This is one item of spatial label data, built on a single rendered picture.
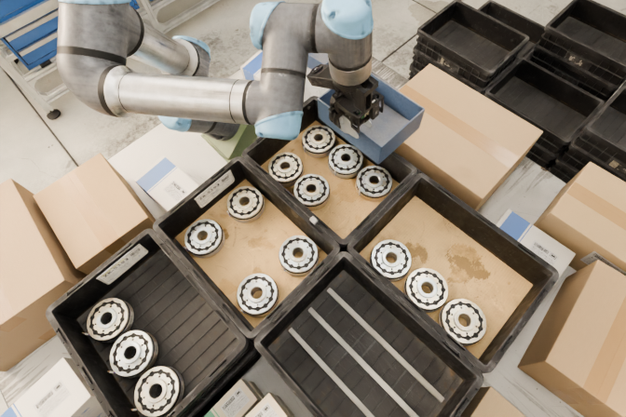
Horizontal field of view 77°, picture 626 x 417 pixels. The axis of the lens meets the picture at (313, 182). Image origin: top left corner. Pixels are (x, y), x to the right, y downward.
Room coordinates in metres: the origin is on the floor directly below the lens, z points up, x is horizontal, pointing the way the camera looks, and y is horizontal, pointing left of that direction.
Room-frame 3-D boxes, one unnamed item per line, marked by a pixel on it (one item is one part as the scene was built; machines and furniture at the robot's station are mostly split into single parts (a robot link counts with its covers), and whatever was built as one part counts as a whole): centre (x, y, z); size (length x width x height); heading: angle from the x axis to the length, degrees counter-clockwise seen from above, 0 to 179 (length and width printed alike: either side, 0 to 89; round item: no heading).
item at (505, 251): (0.27, -0.30, 0.87); 0.40 x 0.30 x 0.11; 39
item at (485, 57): (1.38, -0.78, 0.37); 0.40 x 0.30 x 0.45; 38
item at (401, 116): (0.59, -0.15, 1.10); 0.20 x 0.15 x 0.07; 38
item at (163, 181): (0.65, 0.45, 0.75); 0.20 x 0.12 x 0.09; 44
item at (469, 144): (0.68, -0.43, 0.80); 0.40 x 0.30 x 0.20; 39
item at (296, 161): (0.62, 0.08, 0.86); 0.10 x 0.10 x 0.01
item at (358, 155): (0.62, -0.10, 0.86); 0.10 x 0.10 x 0.01
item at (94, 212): (0.56, 0.65, 0.78); 0.30 x 0.22 x 0.16; 36
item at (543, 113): (1.06, -1.04, 0.31); 0.40 x 0.30 x 0.34; 38
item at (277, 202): (0.38, 0.19, 0.87); 0.40 x 0.30 x 0.11; 39
